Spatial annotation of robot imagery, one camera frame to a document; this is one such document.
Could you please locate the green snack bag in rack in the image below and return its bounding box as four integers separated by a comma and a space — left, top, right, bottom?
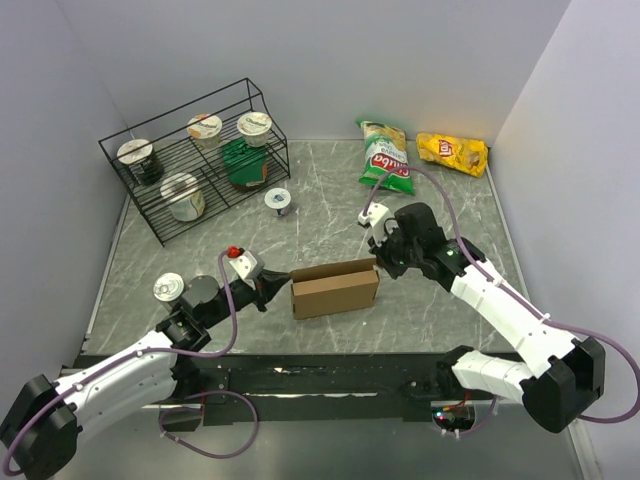
222, 138, 268, 192

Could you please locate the Chobani yogurt cup on rack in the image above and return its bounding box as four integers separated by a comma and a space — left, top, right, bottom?
236, 111, 273, 147

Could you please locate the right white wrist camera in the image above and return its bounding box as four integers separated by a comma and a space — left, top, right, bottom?
358, 203, 393, 245

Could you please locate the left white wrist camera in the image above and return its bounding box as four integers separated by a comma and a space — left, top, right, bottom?
227, 246, 265, 282

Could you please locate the green Chuba chips bag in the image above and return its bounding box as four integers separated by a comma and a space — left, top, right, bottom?
357, 120, 414, 195

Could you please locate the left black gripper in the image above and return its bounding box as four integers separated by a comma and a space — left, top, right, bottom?
202, 268, 291, 328

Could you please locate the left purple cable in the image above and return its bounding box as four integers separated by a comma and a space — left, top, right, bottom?
2, 249, 260, 476

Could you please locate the small white yogurt cup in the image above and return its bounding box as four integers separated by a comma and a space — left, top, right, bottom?
264, 187, 292, 217

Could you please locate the yellow Lays chips bag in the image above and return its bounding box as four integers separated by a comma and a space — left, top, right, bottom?
416, 132, 488, 178

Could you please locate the brown cardboard box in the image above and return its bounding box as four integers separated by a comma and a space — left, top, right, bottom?
290, 258, 380, 320

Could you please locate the white cup lower rack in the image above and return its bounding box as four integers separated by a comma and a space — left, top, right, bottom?
160, 173, 206, 222

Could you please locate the black wire rack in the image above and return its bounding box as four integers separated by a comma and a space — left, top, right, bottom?
99, 78, 291, 243

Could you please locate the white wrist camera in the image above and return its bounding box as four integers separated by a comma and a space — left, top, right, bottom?
227, 246, 265, 282
358, 203, 393, 245

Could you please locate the dark yogurt cup on rack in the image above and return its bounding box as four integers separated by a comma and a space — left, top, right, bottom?
117, 139, 164, 186

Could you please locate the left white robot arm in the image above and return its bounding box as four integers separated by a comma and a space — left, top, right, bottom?
1, 270, 291, 479

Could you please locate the dark tin can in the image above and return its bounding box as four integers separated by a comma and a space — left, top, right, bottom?
152, 272, 185, 312

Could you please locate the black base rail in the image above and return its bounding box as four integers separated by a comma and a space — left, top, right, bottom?
163, 353, 467, 426

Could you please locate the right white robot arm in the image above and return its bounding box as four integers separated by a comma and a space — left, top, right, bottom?
358, 203, 605, 433

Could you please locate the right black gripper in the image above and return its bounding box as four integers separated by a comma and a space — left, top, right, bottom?
367, 223, 422, 280

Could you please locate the orange yogurt cup on rack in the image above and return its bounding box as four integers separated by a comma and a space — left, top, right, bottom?
186, 114, 223, 149

